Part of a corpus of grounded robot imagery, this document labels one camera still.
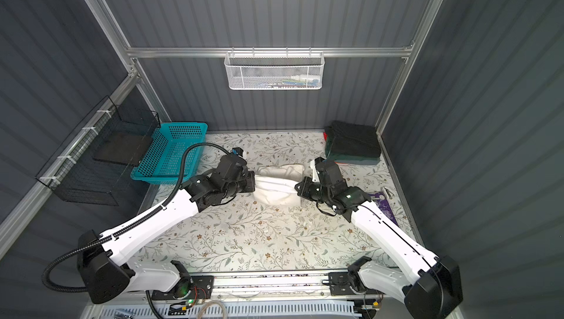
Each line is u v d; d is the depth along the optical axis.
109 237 0.41
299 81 0.92
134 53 0.89
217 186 0.56
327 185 0.59
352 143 1.05
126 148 0.77
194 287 0.72
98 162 0.72
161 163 1.07
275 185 0.78
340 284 0.73
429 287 0.38
